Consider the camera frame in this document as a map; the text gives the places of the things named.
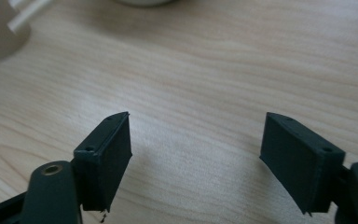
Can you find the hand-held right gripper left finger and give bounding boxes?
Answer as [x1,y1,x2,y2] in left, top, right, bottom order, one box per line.
[73,111,133,213]

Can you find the light wooden chopstick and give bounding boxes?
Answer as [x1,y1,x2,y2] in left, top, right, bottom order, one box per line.
[7,0,53,34]

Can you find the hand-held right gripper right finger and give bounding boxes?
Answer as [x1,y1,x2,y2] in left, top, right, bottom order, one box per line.
[259,111,347,216]

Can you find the white bowl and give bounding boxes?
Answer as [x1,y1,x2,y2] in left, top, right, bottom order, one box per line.
[113,0,176,7]

